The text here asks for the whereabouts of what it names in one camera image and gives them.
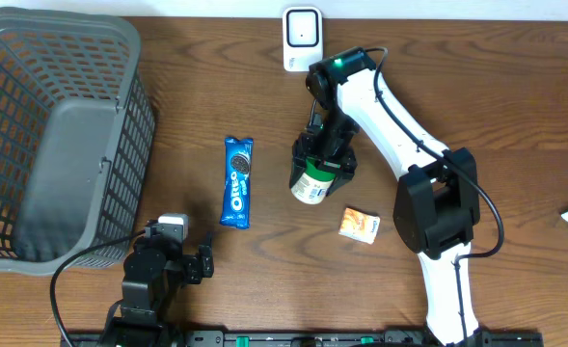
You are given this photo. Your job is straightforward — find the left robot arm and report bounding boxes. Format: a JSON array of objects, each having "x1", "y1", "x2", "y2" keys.
[{"x1": 97, "y1": 221, "x2": 214, "y2": 347}]

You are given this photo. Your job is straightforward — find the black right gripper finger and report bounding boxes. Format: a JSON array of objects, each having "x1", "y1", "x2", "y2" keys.
[
  {"x1": 289, "y1": 144, "x2": 308, "y2": 189},
  {"x1": 324, "y1": 153, "x2": 358, "y2": 197}
]

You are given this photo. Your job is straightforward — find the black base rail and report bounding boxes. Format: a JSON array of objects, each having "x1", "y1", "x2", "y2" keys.
[{"x1": 60, "y1": 329, "x2": 546, "y2": 347}]

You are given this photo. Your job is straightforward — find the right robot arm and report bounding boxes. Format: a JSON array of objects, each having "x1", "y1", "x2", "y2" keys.
[{"x1": 289, "y1": 47, "x2": 500, "y2": 346}]

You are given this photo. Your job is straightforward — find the orange white snack packet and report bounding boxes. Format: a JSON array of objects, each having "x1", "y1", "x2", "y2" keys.
[{"x1": 338, "y1": 207, "x2": 381, "y2": 244}]

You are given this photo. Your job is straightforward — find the blue Oreo cookie pack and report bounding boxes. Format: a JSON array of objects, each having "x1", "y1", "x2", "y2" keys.
[{"x1": 220, "y1": 137, "x2": 254, "y2": 229}]

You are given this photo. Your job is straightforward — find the grey plastic mesh basket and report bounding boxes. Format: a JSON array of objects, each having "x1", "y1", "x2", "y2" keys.
[{"x1": 0, "y1": 7, "x2": 155, "y2": 276}]

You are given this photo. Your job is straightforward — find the green lid white jar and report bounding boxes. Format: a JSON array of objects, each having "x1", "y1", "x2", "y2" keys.
[{"x1": 290, "y1": 158, "x2": 335, "y2": 205}]

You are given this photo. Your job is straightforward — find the white barcode scanner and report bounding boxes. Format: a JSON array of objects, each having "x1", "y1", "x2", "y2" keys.
[{"x1": 282, "y1": 6, "x2": 324, "y2": 72}]

